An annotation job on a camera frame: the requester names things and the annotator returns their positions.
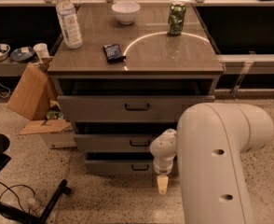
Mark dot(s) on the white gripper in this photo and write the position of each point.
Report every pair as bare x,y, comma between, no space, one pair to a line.
162,168

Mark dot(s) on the grey bottom drawer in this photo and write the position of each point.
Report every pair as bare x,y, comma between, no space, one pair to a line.
119,167

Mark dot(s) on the grey drawer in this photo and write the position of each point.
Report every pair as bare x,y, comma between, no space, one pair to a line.
119,167
91,108
87,143

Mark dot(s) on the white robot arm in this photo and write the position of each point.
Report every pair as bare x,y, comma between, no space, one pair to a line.
206,147

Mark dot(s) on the grey middle drawer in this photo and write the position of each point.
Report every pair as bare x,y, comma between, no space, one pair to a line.
87,143

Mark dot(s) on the grey top drawer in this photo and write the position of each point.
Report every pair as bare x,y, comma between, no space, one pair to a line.
91,108

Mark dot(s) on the grey drawer cabinet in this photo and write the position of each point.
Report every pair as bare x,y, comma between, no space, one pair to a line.
156,64

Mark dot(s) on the white cardboard box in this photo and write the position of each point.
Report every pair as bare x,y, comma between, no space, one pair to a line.
56,133

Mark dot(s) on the green snack bag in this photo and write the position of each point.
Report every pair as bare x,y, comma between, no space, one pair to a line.
53,114

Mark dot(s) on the dark blue snack packet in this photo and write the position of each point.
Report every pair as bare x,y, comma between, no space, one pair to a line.
113,53

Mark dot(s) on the brown cardboard box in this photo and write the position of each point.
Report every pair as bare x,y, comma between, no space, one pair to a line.
33,94

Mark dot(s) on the black chair base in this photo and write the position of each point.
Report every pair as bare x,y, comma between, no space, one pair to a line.
11,205

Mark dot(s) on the green soda can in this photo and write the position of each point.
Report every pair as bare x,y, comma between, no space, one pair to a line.
176,18

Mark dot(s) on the clear plastic water bottle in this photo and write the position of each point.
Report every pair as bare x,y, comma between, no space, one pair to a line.
69,24

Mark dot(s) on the white bowl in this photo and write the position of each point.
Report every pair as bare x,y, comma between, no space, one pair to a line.
126,11

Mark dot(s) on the white paper cup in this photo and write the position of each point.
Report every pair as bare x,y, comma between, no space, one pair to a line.
41,49

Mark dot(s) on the dark blue plate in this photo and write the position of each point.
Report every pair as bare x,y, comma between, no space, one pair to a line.
22,55

